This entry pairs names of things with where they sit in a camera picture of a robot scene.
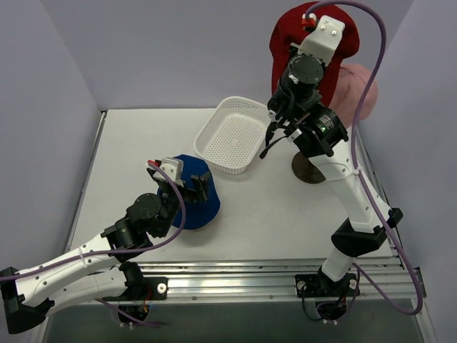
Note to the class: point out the blue bucket hat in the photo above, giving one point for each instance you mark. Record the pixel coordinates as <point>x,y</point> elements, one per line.
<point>189,216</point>

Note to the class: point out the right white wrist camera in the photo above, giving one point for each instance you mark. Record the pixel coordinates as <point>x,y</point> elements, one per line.
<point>323,41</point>

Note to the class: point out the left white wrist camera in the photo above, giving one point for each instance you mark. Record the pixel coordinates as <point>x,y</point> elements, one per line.
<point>172,167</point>

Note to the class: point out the red LA baseball cap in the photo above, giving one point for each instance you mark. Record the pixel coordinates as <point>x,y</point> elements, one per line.
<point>289,29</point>

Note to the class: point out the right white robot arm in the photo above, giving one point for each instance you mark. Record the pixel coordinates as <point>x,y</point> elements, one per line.
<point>296,108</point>

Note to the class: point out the aluminium mounting rail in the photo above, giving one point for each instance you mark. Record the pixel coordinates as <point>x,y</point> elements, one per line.
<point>267,280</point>

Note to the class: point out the pink LA baseball cap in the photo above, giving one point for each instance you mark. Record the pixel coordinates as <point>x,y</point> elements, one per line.
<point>352,80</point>

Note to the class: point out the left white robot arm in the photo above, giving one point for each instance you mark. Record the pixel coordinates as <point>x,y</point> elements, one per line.
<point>103,266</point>

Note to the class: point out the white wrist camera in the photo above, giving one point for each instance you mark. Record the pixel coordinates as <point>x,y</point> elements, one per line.
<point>172,167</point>
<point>323,41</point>

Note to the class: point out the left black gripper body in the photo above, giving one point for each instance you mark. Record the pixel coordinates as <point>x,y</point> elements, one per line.
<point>189,193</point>

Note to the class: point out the white perforated plastic basket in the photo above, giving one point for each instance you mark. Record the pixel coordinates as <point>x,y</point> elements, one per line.
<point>233,134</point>

